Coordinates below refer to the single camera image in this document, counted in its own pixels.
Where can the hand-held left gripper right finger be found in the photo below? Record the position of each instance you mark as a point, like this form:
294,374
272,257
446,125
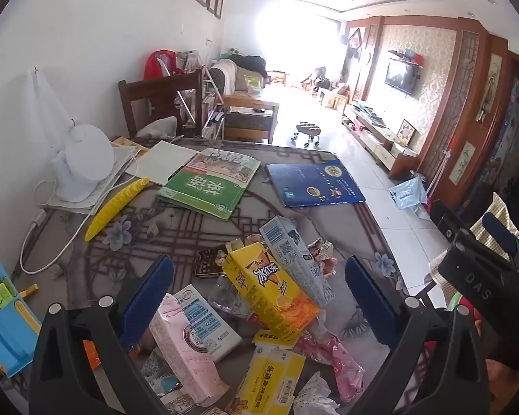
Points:
370,307

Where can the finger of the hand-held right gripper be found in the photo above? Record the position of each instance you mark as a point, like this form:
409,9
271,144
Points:
499,231
480,287

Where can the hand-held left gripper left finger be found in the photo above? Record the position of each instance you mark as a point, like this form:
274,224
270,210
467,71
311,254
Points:
149,298

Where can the pink foil wrapper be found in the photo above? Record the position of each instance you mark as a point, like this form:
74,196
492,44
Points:
333,359

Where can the white blue medicine box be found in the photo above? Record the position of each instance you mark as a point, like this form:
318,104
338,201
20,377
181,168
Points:
207,324

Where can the red printed paper wrapper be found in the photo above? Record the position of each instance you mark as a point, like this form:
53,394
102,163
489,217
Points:
322,257

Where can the pink carton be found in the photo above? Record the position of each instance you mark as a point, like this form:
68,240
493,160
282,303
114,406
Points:
186,363

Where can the clear plastic bottle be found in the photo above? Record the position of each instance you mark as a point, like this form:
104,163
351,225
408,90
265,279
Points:
225,302

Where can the light blue packet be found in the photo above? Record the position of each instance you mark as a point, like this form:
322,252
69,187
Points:
164,382

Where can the yellow drink carton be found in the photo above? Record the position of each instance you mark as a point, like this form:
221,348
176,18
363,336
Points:
268,298

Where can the blue white milk carton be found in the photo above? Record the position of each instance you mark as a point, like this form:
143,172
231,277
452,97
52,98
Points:
285,246

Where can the silver foil wrapper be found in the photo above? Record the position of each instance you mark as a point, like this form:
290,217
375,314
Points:
315,397

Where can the yellow medicine box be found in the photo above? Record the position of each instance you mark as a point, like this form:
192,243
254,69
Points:
270,376

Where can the beige checkered cloth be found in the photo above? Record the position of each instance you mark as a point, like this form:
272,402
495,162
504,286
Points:
512,224

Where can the yellow bumpy plastic stick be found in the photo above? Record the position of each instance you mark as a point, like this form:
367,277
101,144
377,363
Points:
116,205

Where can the blue plastic bag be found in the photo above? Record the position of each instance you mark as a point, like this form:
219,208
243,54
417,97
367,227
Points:
406,192

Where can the green textbook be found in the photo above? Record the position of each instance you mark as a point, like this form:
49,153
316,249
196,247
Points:
207,190

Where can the colourful picture board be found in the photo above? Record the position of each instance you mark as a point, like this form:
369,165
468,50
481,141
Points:
406,133

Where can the blue book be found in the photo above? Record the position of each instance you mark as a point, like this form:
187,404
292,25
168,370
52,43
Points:
315,181

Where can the white paper pad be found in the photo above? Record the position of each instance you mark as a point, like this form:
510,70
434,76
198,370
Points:
164,162

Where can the television cabinet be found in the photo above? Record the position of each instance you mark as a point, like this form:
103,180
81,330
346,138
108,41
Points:
380,142

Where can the blue plastic desk organizer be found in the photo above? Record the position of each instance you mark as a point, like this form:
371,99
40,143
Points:
4,337

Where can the white desk lamp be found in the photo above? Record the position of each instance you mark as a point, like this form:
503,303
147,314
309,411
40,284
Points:
88,151

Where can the white cloth bundle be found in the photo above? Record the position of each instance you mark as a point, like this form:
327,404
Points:
160,127

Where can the wheeled stool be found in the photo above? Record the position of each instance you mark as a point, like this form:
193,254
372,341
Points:
307,127

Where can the magazine rack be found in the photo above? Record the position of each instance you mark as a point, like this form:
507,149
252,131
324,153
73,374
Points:
207,108

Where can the wooden sofa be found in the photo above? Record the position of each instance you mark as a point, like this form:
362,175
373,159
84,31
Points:
251,125

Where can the dark wooden chair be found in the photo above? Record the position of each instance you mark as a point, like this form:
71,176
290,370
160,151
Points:
132,95

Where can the cardboard box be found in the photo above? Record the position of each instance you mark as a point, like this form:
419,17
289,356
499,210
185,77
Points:
335,99

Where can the red bag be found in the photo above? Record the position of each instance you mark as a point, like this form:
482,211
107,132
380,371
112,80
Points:
155,65

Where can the wall television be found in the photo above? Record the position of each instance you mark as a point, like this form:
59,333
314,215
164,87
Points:
400,77

